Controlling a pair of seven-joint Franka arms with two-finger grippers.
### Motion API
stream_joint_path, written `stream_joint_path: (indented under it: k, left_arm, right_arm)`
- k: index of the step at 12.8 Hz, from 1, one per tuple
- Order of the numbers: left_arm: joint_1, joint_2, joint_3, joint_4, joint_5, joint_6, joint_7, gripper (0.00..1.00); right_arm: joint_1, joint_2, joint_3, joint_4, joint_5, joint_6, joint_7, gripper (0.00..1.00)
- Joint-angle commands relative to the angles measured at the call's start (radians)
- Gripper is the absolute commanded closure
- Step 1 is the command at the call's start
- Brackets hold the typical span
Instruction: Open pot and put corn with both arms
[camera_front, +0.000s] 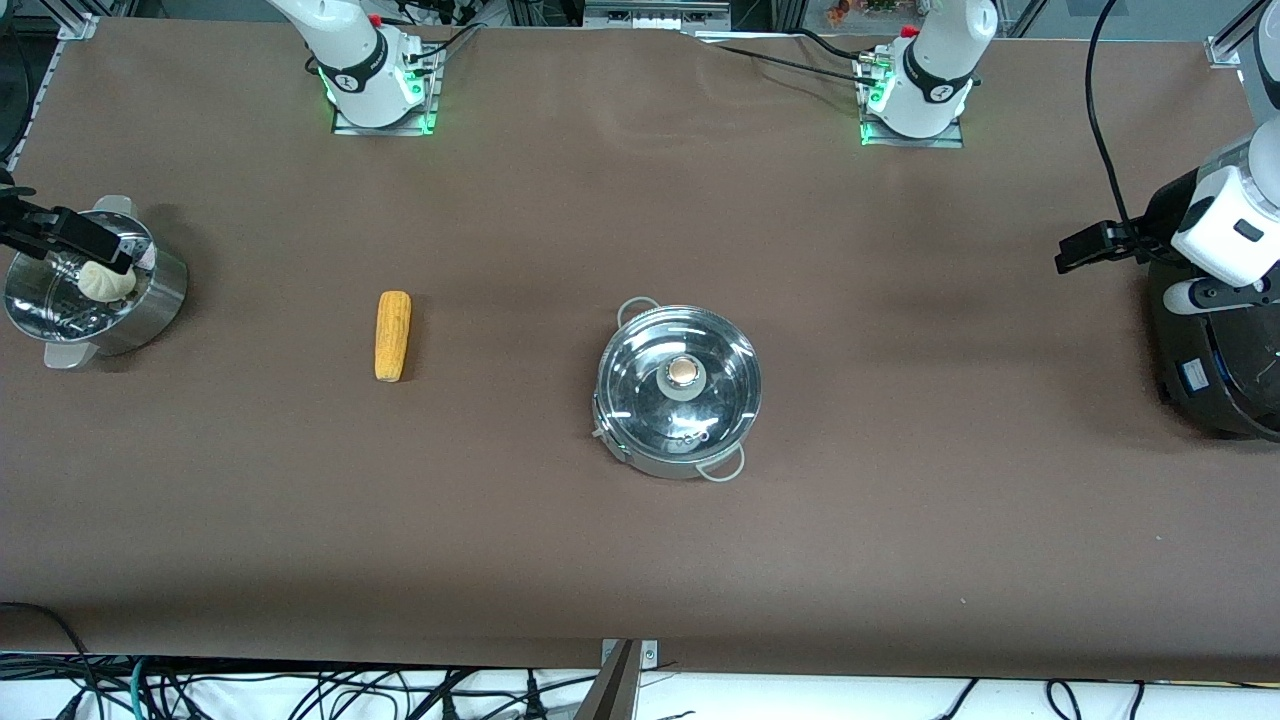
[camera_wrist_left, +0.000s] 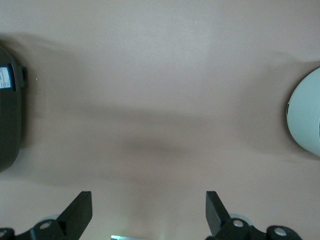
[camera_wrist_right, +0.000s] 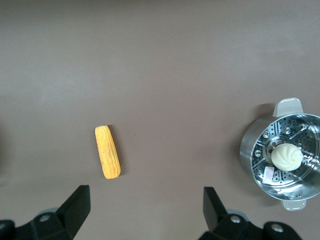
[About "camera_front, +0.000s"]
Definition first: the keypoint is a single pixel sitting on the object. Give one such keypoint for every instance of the black rice cooker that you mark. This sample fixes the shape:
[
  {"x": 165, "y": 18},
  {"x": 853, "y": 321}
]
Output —
[{"x": 1215, "y": 380}]

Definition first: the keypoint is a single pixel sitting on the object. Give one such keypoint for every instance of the metal corner bracket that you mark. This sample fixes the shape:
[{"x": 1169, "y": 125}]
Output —
[
  {"x": 1224, "y": 52},
  {"x": 78, "y": 26}
]

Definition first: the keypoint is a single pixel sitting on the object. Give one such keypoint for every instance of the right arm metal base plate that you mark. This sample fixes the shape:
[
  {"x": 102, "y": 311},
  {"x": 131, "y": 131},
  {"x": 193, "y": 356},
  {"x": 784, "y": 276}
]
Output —
[{"x": 432, "y": 105}]

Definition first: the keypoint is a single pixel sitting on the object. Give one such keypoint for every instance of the small metal bracket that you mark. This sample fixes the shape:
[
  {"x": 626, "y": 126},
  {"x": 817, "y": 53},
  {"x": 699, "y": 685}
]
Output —
[{"x": 650, "y": 652}]

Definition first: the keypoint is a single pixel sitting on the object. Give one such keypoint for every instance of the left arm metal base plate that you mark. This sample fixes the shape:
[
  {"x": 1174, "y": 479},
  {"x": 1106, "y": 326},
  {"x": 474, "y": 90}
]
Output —
[{"x": 955, "y": 138}]

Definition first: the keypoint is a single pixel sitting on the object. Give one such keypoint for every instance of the aluminium profile post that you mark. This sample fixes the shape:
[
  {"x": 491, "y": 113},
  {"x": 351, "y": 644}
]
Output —
[{"x": 612, "y": 690}]

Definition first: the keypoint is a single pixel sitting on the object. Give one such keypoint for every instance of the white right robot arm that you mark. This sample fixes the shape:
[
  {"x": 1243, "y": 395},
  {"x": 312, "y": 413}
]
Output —
[{"x": 365, "y": 60}]

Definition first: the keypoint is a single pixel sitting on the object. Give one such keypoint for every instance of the yellow corn cob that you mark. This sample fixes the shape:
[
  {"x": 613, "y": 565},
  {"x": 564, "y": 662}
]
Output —
[{"x": 392, "y": 335}]

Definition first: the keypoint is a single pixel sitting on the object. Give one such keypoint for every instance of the white steamed bun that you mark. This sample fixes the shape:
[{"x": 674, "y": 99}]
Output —
[{"x": 107, "y": 281}]

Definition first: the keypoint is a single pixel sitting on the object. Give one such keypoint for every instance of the glass lid with cork knob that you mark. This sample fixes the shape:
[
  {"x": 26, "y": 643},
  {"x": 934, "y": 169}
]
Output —
[{"x": 680, "y": 375}]

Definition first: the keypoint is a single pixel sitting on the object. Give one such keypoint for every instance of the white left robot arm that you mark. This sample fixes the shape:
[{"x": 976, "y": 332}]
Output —
[{"x": 930, "y": 65}]

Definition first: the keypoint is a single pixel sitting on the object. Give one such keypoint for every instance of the grey metal box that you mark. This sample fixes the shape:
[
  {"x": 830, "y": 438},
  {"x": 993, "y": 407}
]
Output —
[{"x": 655, "y": 14}]

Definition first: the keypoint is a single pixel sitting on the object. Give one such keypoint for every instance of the perforated steel steamer insert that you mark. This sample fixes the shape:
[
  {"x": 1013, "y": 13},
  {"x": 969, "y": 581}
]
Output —
[{"x": 50, "y": 295}]

